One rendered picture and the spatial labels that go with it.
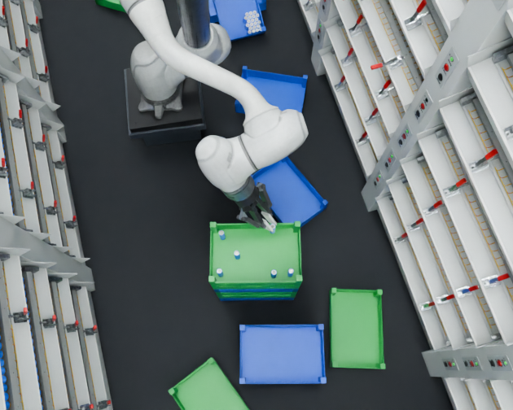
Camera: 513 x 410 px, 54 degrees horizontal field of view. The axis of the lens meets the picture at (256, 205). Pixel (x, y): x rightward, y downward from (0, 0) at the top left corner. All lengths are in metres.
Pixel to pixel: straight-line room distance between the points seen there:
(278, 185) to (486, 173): 1.09
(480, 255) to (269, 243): 0.67
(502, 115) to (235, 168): 0.62
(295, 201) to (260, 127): 0.98
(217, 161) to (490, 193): 0.67
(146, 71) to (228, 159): 0.80
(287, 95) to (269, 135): 1.16
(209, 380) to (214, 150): 1.11
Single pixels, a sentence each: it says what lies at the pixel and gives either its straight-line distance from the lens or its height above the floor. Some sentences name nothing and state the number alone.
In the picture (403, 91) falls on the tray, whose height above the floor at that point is 0.74.
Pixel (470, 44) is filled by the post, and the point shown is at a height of 1.15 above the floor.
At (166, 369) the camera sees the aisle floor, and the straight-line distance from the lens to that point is 2.13.
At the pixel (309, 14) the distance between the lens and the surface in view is 2.47.
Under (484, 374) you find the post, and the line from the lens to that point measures 1.71.
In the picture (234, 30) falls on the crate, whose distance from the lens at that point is 2.59.
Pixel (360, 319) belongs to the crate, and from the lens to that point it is 2.14.
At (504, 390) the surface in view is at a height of 0.55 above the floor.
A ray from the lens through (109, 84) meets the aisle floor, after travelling 2.55.
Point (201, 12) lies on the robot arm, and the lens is 1.72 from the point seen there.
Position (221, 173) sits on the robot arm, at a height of 0.91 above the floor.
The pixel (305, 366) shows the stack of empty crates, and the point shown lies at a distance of 1.94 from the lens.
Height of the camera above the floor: 2.09
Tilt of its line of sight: 72 degrees down
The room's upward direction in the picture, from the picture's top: 2 degrees counter-clockwise
